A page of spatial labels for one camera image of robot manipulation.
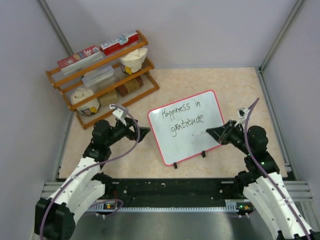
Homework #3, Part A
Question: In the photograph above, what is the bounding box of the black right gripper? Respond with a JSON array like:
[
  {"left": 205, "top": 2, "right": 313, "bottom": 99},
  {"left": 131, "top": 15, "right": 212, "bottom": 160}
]
[{"left": 206, "top": 119, "right": 252, "bottom": 155}]

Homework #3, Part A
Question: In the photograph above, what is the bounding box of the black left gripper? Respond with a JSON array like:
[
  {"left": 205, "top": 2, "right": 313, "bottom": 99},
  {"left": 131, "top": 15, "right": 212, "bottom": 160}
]
[{"left": 105, "top": 117, "right": 150, "bottom": 147}]

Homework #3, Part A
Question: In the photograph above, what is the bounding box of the white black marker pen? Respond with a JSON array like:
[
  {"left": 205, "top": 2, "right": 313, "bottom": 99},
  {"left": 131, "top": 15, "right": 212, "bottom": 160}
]
[{"left": 192, "top": 131, "right": 206, "bottom": 136}]

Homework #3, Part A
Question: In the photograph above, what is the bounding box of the pink framed whiteboard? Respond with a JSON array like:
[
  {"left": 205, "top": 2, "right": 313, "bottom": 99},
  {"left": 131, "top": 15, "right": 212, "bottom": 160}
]
[{"left": 147, "top": 89, "right": 225, "bottom": 166}]

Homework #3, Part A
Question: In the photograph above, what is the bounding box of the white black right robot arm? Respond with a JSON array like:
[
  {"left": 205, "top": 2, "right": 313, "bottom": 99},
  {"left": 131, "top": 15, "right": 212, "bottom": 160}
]
[{"left": 205, "top": 120, "right": 320, "bottom": 240}]

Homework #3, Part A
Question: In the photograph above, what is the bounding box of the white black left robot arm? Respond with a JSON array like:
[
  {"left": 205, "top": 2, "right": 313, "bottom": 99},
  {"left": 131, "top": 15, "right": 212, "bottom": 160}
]
[{"left": 34, "top": 117, "right": 151, "bottom": 240}]

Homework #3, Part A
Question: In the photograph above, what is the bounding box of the black whiteboard clip right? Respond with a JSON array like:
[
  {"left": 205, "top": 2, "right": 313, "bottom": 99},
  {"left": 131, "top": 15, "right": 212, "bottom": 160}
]
[{"left": 201, "top": 150, "right": 206, "bottom": 158}]

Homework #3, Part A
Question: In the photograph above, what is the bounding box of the tan block left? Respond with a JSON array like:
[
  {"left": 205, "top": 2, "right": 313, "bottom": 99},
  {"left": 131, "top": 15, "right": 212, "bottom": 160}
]
[{"left": 98, "top": 89, "right": 119, "bottom": 107}]

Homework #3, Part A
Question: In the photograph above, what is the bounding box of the brown block right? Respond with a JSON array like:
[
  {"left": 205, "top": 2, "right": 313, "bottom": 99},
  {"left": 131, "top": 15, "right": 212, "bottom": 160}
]
[{"left": 116, "top": 76, "right": 144, "bottom": 97}]

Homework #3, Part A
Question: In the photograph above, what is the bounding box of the orange wooden shelf rack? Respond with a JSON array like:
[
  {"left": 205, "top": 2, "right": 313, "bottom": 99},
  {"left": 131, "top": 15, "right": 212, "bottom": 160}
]
[{"left": 45, "top": 30, "right": 160, "bottom": 129}]

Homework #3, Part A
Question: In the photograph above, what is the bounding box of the white bag upper shelf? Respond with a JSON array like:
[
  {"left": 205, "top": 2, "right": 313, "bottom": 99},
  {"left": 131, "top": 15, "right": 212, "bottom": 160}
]
[{"left": 119, "top": 47, "right": 148, "bottom": 75}]

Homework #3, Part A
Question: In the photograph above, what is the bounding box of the white bag shelf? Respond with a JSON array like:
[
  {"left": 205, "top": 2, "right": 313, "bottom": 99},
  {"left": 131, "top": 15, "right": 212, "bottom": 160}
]
[
  {"left": 119, "top": 47, "right": 148, "bottom": 75},
  {"left": 70, "top": 87, "right": 100, "bottom": 117}
]

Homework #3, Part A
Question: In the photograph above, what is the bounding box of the clear plastic box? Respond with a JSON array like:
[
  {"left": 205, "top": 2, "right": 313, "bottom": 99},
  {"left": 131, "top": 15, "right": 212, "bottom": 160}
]
[{"left": 81, "top": 65, "right": 114, "bottom": 88}]

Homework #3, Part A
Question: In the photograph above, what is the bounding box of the white bag lower shelf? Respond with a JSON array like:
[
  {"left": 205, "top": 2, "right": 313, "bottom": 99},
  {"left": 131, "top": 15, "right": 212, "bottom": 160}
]
[{"left": 70, "top": 87, "right": 100, "bottom": 117}]

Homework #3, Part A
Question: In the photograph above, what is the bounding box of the red foil box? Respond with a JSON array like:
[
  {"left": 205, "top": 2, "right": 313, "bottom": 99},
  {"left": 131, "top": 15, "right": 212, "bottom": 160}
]
[{"left": 100, "top": 31, "right": 139, "bottom": 56}]

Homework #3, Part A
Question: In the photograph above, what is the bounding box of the red white wrap box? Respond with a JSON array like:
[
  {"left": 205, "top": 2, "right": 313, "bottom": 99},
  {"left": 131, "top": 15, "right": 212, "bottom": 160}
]
[{"left": 57, "top": 45, "right": 103, "bottom": 75}]

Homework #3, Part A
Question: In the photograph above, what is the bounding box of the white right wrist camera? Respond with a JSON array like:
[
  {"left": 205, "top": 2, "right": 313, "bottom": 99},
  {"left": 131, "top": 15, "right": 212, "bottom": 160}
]
[{"left": 237, "top": 108, "right": 250, "bottom": 124}]

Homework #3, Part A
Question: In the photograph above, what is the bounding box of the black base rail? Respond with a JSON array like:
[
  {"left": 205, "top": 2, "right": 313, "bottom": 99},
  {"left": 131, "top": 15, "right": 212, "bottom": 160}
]
[{"left": 102, "top": 178, "right": 245, "bottom": 207}]

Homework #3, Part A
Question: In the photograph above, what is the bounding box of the grey slotted cable duct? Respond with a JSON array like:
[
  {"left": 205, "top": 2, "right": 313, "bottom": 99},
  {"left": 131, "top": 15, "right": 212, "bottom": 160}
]
[{"left": 86, "top": 200, "right": 255, "bottom": 215}]

